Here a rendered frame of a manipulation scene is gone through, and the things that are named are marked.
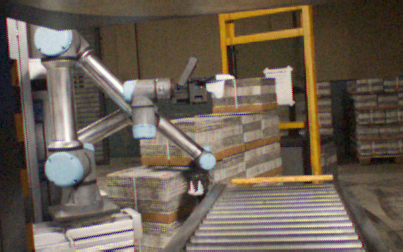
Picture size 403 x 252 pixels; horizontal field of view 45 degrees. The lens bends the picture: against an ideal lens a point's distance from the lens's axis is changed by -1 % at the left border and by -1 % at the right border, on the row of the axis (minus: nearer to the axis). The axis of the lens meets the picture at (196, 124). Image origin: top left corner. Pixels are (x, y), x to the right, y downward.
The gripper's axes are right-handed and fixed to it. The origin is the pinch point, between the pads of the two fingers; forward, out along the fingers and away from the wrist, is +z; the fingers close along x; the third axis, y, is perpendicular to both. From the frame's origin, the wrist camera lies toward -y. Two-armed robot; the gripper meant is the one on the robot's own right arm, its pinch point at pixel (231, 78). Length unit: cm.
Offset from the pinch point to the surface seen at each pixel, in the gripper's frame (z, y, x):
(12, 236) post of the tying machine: -41, 37, 79
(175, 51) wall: -72, -193, -772
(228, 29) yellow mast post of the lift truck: 10, -82, -238
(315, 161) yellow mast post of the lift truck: 67, 30, -212
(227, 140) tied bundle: 0, 14, -126
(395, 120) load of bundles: 261, -20, -572
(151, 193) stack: -39, 39, -77
